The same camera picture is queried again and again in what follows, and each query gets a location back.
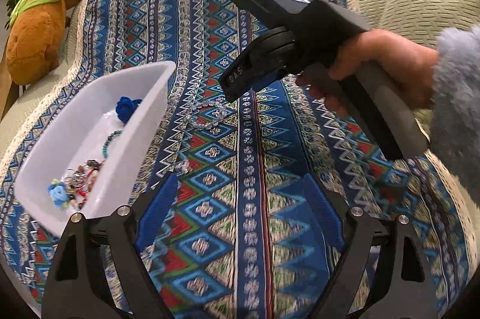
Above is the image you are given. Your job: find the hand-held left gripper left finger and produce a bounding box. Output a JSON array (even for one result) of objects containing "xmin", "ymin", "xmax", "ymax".
[{"xmin": 40, "ymin": 172, "xmax": 180, "ymax": 319}]

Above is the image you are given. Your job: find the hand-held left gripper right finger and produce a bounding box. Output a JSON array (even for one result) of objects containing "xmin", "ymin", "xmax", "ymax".
[{"xmin": 303, "ymin": 173, "xmax": 439, "ymax": 319}]

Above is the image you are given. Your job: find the white plastic tray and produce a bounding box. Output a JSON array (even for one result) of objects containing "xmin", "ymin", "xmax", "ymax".
[{"xmin": 14, "ymin": 60, "xmax": 177, "ymax": 238}]

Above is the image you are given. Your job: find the red string bracelet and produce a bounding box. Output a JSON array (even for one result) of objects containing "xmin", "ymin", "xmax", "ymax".
[{"xmin": 73, "ymin": 169, "xmax": 100, "ymax": 202}]

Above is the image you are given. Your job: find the teal bead bracelet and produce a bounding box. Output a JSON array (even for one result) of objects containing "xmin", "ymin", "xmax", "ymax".
[{"xmin": 101, "ymin": 129, "xmax": 125, "ymax": 160}]

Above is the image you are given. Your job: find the multicolour bead bracelet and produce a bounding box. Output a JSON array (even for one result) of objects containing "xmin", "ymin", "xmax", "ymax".
[{"xmin": 63, "ymin": 159, "xmax": 107, "ymax": 210}]

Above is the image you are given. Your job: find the clear bead bracelet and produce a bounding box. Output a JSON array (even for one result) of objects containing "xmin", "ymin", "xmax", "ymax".
[{"xmin": 186, "ymin": 100, "xmax": 229, "ymax": 129}]

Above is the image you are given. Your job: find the dark blue flower hair tie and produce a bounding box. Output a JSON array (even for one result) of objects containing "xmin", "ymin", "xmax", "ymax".
[{"xmin": 115, "ymin": 96, "xmax": 143, "ymax": 125}]

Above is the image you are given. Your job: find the light blue flower hair tie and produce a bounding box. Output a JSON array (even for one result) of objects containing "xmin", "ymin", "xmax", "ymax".
[{"xmin": 46, "ymin": 178, "xmax": 72, "ymax": 209}]

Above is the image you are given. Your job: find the person's right forearm fluffy sleeve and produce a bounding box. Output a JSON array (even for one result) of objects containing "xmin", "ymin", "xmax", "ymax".
[{"xmin": 427, "ymin": 25, "xmax": 480, "ymax": 194}]

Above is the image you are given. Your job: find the person's right hand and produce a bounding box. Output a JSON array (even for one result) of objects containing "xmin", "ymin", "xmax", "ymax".
[{"xmin": 295, "ymin": 28, "xmax": 440, "ymax": 113}]

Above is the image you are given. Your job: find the blue patterned blanket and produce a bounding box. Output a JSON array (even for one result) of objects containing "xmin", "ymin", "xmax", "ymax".
[{"xmin": 0, "ymin": 0, "xmax": 480, "ymax": 319}]

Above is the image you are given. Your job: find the wooden board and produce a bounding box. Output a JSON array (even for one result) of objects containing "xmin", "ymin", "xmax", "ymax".
[{"xmin": 0, "ymin": 49, "xmax": 20, "ymax": 122}]

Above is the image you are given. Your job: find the brown plush capybara toy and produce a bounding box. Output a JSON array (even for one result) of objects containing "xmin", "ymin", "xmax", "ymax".
[{"xmin": 5, "ymin": 0, "xmax": 95, "ymax": 85}]

